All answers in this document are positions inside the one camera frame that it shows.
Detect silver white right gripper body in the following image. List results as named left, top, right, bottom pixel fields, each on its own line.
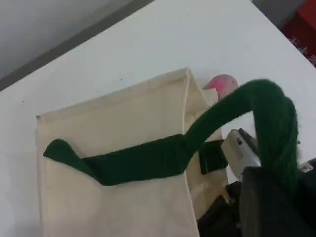
left=221, top=128, right=262, bottom=182

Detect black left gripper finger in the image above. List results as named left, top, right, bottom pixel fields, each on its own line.
left=240, top=166, right=316, bottom=237
left=197, top=182, right=244, bottom=237

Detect pink peach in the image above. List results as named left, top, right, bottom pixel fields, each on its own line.
left=202, top=74, right=239, bottom=101

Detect white canvas bag green handles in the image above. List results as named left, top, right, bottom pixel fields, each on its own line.
left=36, top=68, right=302, bottom=237

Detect red box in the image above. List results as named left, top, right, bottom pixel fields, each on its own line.
left=278, top=0, right=316, bottom=68

